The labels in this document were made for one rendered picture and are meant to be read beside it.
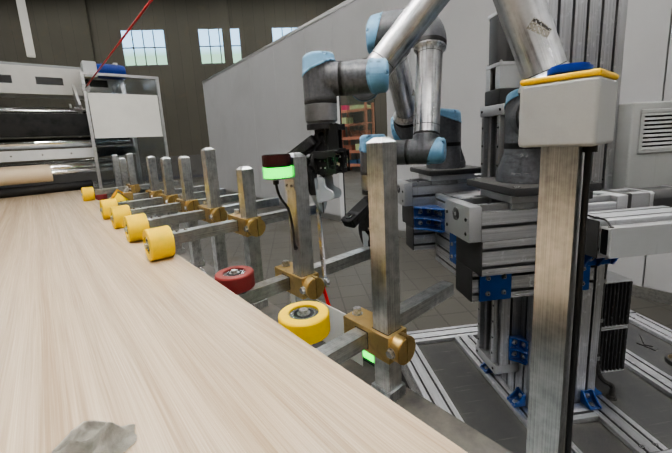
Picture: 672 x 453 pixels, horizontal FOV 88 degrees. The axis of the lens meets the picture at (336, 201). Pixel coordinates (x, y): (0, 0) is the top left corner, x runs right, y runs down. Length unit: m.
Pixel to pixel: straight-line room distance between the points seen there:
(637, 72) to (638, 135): 1.71
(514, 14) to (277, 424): 0.80
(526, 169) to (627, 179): 0.44
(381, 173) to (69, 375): 0.49
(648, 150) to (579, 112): 0.98
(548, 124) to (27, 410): 0.62
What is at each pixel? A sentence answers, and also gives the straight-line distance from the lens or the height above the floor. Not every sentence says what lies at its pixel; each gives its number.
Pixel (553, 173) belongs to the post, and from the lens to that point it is 0.43.
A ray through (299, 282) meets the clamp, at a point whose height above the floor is 0.86.
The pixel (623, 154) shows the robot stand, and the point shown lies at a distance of 1.35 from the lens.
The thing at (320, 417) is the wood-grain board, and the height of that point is 0.90.
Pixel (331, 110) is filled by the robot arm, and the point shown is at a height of 1.23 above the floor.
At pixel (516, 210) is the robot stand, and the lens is 0.95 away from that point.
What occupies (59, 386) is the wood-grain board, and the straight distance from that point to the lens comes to 0.57.
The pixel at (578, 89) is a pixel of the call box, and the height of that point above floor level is 1.20.
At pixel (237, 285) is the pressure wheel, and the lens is 0.74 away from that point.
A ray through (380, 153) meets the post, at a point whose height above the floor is 1.14.
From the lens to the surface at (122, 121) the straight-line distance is 3.20.
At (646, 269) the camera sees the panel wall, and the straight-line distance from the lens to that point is 3.15.
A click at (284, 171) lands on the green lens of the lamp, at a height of 1.11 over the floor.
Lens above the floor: 1.17
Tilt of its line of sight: 10 degrees down
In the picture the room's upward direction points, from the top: 3 degrees counter-clockwise
